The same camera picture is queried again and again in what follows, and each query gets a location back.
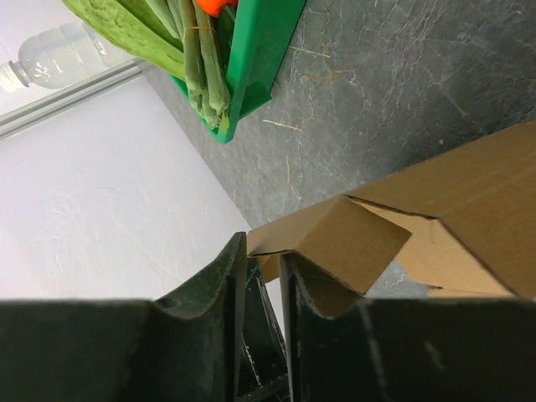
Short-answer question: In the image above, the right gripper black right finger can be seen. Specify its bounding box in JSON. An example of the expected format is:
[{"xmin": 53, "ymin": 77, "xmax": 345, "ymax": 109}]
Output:
[{"xmin": 280, "ymin": 254, "xmax": 535, "ymax": 401}]

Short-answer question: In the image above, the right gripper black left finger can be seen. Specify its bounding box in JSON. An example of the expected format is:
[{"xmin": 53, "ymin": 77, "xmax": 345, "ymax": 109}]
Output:
[{"xmin": 1, "ymin": 232, "xmax": 247, "ymax": 401}]

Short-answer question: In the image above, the small brown cardboard box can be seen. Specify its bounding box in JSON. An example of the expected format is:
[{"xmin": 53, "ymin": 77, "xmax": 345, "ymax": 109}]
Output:
[{"xmin": 247, "ymin": 122, "xmax": 535, "ymax": 316}]

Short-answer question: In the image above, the clear plastic water bottle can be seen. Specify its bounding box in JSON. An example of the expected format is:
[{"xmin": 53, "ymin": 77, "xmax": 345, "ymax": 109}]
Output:
[{"xmin": 1, "ymin": 23, "xmax": 129, "ymax": 93}]

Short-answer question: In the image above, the green leafy vegetable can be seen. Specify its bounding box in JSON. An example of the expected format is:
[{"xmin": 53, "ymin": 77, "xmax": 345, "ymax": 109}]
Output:
[{"xmin": 64, "ymin": 0, "xmax": 184, "ymax": 80}]

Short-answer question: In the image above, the green plastic crate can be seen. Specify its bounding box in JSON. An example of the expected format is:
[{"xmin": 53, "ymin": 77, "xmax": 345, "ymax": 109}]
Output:
[{"xmin": 171, "ymin": 0, "xmax": 309, "ymax": 146}]

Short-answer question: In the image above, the orange carrot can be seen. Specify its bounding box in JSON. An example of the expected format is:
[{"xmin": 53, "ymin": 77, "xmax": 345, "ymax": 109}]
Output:
[{"xmin": 196, "ymin": 0, "xmax": 238, "ymax": 18}]

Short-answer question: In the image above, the left aluminium frame post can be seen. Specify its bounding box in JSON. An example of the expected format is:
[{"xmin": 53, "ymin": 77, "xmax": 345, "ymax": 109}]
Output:
[{"xmin": 1, "ymin": 59, "xmax": 145, "ymax": 141}]

